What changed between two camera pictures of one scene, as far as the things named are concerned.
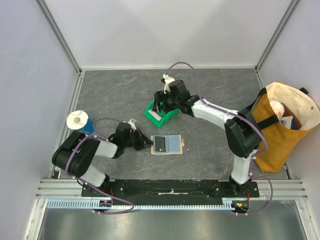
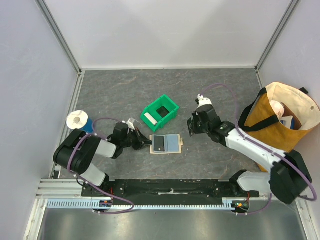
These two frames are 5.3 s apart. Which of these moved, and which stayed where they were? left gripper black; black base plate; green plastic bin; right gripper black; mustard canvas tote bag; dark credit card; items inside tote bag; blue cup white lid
Moved: right gripper black; green plastic bin
Stayed: left gripper black; dark credit card; items inside tote bag; black base plate; blue cup white lid; mustard canvas tote bag
